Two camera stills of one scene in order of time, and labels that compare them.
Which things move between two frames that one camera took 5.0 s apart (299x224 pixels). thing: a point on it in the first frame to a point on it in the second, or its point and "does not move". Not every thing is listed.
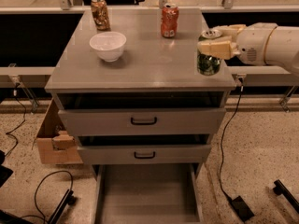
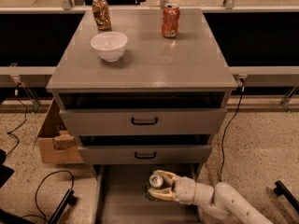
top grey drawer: (141, 114) does not move
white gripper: (252, 44) to (185, 189)
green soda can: (208, 64) to (156, 181)
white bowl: (109, 46) does not move
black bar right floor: (280, 189) does not move
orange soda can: (169, 17) does not move
